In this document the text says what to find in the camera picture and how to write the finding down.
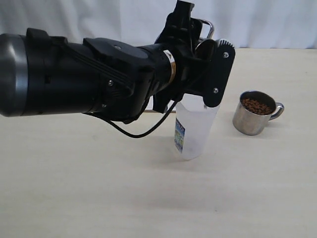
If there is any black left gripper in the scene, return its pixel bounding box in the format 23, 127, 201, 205
153, 0, 217, 113

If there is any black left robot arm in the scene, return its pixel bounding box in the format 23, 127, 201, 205
0, 0, 214, 124

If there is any translucent plastic container with label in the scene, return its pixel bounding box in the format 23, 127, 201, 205
174, 94, 220, 161

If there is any white plastic tray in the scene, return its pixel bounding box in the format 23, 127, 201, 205
143, 109, 176, 114

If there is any white curtain backdrop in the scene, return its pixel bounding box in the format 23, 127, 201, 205
0, 0, 317, 49

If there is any right steel mug with pellets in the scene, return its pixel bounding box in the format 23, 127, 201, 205
232, 90, 285, 136

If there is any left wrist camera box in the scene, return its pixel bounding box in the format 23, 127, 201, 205
203, 39, 236, 108

